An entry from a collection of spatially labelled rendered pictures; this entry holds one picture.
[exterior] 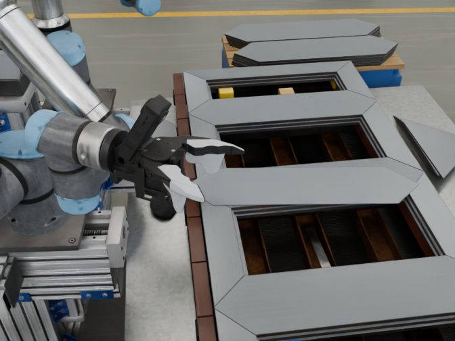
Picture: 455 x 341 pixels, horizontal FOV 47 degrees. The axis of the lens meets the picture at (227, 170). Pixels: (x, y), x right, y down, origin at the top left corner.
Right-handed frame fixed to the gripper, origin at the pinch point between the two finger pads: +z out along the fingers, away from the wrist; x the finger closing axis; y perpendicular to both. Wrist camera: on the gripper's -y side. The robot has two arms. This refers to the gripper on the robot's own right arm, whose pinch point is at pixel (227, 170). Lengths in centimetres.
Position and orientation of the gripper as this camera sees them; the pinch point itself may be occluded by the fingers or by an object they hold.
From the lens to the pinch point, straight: 78.1
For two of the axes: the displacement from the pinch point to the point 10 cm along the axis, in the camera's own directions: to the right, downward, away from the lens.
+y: -0.6, 8.5, 5.3
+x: -3.9, 4.7, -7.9
